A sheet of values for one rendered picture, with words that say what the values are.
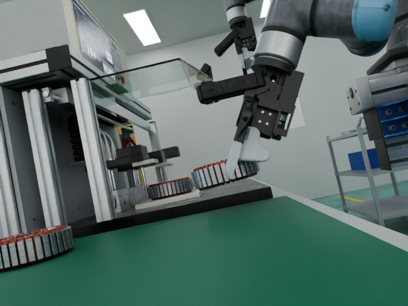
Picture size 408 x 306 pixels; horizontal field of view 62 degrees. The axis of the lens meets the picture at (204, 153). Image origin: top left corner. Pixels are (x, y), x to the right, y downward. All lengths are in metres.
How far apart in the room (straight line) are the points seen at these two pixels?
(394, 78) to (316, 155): 5.32
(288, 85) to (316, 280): 0.42
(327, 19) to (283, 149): 5.71
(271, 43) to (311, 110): 5.86
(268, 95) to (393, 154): 0.56
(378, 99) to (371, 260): 0.86
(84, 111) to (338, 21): 0.48
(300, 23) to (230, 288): 0.46
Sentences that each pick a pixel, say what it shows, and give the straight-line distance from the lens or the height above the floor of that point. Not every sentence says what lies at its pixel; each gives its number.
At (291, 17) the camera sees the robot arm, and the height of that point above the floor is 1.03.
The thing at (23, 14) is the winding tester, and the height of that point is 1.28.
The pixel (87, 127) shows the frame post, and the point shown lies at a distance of 0.70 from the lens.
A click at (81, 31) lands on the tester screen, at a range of 0.93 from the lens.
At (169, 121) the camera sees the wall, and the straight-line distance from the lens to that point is 6.31.
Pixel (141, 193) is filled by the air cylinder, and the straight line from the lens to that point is 1.08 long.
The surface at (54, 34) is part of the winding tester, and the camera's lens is 0.91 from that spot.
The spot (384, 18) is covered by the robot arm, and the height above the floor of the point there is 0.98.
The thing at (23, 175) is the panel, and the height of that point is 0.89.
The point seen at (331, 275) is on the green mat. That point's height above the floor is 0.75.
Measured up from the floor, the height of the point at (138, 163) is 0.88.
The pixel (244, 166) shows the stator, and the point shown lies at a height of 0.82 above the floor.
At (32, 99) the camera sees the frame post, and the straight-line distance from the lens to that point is 0.75.
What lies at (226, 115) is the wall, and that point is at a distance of 6.24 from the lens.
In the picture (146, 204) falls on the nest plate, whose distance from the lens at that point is 0.79.
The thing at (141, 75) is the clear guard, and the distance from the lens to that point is 0.78.
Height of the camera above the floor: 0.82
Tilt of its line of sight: 4 degrees up
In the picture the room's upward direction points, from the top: 12 degrees counter-clockwise
